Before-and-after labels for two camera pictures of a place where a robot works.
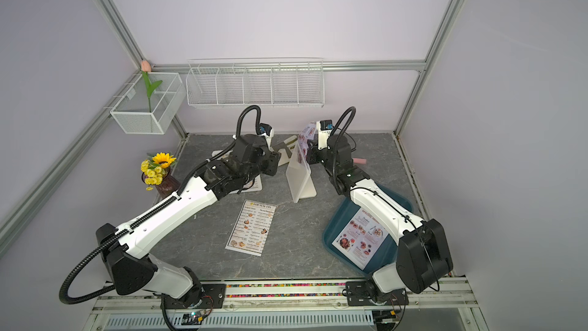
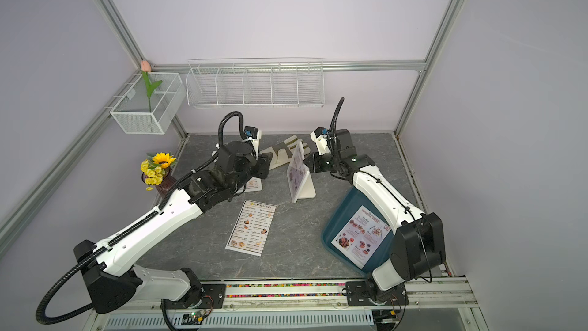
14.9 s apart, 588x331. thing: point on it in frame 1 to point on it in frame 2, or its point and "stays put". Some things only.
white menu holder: [298, 175] stays put
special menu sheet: [308, 133] to [297, 172]
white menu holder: [255, 185] stays put
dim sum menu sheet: [252, 230] stays put
